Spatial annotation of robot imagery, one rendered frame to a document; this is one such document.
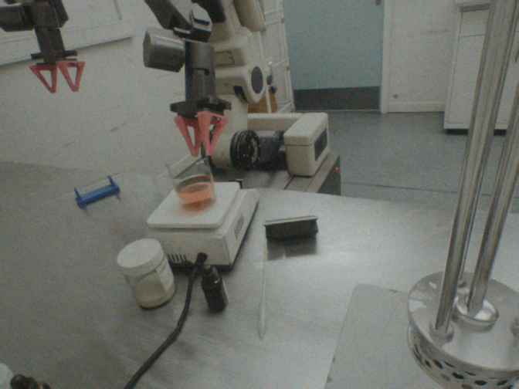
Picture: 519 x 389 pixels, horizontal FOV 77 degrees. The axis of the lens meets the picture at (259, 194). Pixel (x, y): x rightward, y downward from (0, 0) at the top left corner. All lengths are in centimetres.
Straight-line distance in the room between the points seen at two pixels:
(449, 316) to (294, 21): 337
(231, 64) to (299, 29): 218
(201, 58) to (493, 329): 57
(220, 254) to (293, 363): 18
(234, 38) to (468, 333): 123
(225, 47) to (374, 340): 112
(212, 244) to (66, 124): 173
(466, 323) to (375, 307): 22
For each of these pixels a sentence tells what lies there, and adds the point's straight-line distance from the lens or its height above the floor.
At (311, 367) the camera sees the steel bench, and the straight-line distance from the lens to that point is 40.
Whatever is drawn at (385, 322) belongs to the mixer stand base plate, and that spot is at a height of 76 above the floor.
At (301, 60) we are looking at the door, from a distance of 352.
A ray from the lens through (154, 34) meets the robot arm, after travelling 64.
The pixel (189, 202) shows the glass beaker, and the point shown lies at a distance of 48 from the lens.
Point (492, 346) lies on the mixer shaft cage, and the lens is 22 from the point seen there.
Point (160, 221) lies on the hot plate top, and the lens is 51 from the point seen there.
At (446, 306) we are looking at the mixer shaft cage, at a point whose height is 95.
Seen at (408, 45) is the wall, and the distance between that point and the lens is 331.
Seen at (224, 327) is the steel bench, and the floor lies 75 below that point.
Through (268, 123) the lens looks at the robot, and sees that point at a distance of 175.
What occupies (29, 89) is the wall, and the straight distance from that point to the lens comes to 206.
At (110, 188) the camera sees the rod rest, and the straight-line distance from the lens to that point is 88.
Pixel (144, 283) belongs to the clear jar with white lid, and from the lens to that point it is 47.
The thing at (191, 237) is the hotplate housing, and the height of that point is 82.
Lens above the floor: 109
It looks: 30 degrees down
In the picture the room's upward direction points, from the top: 10 degrees counter-clockwise
